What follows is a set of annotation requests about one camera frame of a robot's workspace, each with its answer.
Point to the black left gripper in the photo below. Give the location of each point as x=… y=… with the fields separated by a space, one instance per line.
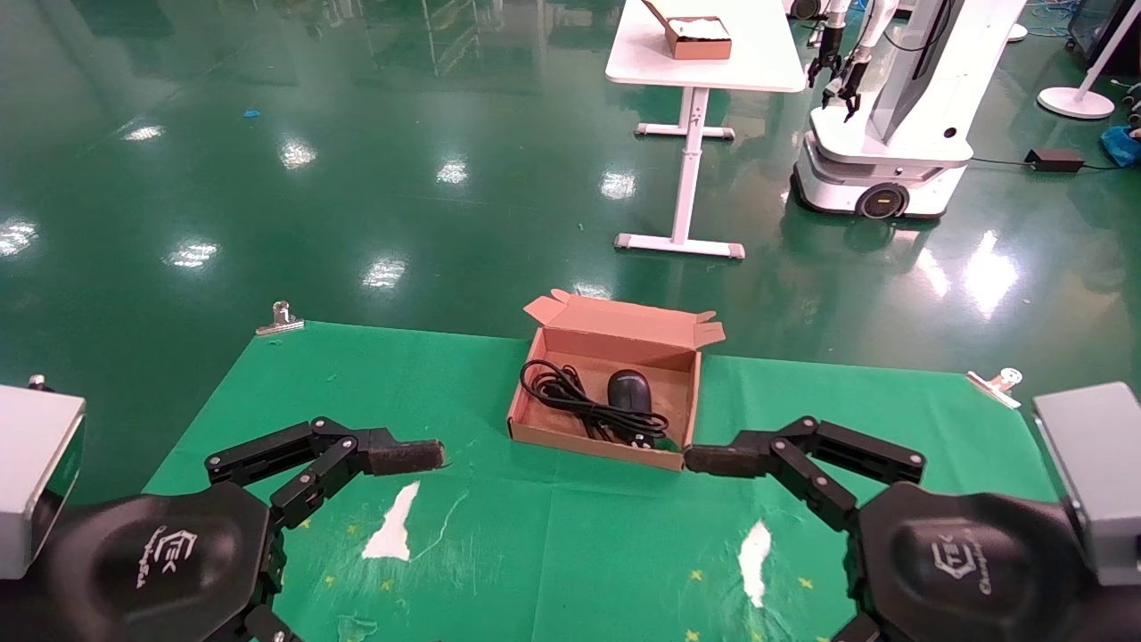
x=151 y=571

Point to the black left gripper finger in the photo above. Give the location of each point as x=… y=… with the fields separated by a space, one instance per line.
x=406 y=456

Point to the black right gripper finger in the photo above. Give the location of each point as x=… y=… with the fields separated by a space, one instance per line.
x=722 y=459

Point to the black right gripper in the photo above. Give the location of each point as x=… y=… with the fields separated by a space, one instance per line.
x=972 y=571

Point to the open brown cardboard box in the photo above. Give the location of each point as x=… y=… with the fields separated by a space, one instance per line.
x=606 y=334

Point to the small brown cardboard box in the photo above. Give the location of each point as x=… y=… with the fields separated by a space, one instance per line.
x=700 y=46

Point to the green table cloth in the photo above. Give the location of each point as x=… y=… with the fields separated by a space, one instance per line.
x=553 y=553

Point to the metal binder clip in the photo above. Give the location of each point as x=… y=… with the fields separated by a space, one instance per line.
x=998 y=385
x=282 y=319

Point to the small black robot gripper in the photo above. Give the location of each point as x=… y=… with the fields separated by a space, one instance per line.
x=849 y=85
x=824 y=62

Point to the white wheeled robot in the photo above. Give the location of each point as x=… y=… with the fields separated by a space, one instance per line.
x=918 y=107

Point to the white desk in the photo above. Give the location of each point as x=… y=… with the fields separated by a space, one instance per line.
x=758 y=53

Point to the white packing material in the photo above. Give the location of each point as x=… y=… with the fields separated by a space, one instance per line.
x=700 y=27

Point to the black power adapter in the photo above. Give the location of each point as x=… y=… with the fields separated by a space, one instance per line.
x=1054 y=160

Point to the white round stand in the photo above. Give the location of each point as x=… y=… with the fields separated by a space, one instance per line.
x=1076 y=102

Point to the dark cabinet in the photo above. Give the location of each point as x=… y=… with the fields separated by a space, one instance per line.
x=1092 y=31

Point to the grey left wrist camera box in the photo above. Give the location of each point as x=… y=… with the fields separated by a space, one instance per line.
x=31 y=473

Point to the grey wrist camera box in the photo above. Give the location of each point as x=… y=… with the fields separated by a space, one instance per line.
x=1096 y=473
x=31 y=473

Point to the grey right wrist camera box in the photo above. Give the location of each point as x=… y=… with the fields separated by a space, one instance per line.
x=1096 y=473

